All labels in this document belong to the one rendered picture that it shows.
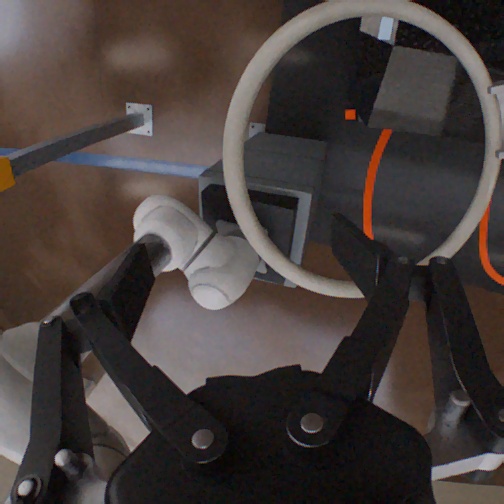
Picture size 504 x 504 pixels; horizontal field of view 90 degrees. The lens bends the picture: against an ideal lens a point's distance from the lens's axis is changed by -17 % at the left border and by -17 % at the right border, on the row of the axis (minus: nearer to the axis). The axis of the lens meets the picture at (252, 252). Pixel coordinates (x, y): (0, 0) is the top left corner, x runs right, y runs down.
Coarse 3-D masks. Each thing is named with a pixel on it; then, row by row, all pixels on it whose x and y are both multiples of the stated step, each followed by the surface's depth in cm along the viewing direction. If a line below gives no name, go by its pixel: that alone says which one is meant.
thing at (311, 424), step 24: (408, 264) 13; (384, 288) 12; (408, 288) 13; (384, 312) 11; (360, 336) 10; (384, 336) 10; (336, 360) 8; (360, 360) 8; (384, 360) 10; (336, 384) 8; (360, 384) 7; (312, 408) 7; (336, 408) 7; (288, 432) 6; (312, 432) 6; (336, 432) 6; (312, 456) 6
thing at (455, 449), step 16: (448, 400) 7; (464, 400) 7; (432, 416) 7; (448, 416) 7; (464, 416) 7; (432, 432) 7; (448, 432) 7; (464, 432) 7; (432, 448) 6; (448, 448) 6; (464, 448) 6; (480, 448) 6; (448, 464) 6; (464, 464) 6; (480, 464) 6; (496, 464) 6; (432, 480) 6
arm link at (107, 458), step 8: (96, 448) 31; (104, 448) 31; (112, 448) 32; (96, 456) 29; (104, 456) 29; (112, 456) 30; (120, 456) 32; (104, 464) 28; (112, 464) 29; (104, 472) 26; (112, 472) 27
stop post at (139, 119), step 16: (128, 112) 180; (144, 112) 177; (96, 128) 142; (112, 128) 154; (128, 128) 168; (144, 128) 183; (48, 144) 117; (64, 144) 125; (80, 144) 135; (0, 160) 94; (16, 160) 102; (32, 160) 110; (48, 160) 119; (0, 176) 96; (16, 176) 105
